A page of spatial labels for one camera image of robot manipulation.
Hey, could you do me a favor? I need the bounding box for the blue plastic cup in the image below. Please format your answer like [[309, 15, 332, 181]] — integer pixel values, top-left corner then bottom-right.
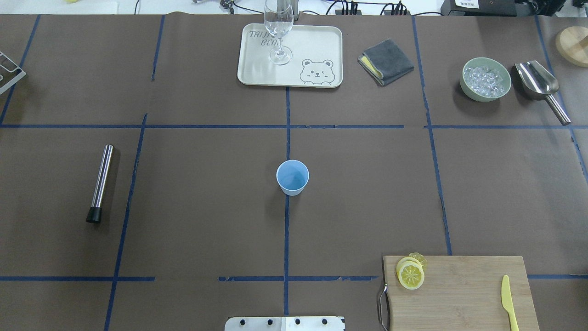
[[276, 160, 310, 196]]

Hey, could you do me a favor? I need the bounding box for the wooden cutting board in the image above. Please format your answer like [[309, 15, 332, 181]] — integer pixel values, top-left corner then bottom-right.
[[383, 255, 539, 331]]

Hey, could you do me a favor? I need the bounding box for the cream bear tray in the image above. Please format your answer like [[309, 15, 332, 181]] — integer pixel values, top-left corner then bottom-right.
[[237, 23, 344, 88]]

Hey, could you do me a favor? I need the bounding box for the grey folded cloth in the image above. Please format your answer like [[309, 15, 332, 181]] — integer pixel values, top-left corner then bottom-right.
[[358, 39, 414, 86]]

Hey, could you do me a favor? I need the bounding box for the green bowl of ice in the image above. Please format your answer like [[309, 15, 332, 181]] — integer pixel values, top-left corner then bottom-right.
[[460, 58, 512, 102]]

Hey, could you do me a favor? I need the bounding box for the small translucent lemon slice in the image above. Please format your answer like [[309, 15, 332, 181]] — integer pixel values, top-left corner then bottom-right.
[[409, 253, 428, 272]]

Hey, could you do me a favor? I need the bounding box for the clear wine glass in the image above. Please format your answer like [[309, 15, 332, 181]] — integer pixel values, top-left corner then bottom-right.
[[263, 0, 294, 65]]

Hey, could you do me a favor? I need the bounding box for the yellow plastic knife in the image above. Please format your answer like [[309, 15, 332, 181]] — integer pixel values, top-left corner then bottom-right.
[[501, 274, 520, 331]]

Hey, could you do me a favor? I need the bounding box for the white wire cup rack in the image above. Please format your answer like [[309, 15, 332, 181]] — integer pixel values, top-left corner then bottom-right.
[[0, 52, 27, 94]]

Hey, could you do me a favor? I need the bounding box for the wooden cup tree stand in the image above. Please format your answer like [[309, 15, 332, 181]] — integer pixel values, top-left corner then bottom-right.
[[556, 26, 588, 68]]

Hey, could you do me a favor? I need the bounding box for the metal ice scoop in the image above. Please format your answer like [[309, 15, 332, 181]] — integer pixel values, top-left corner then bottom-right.
[[514, 60, 571, 126]]

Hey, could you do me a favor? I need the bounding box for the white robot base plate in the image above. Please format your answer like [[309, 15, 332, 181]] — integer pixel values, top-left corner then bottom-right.
[[224, 316, 346, 331]]

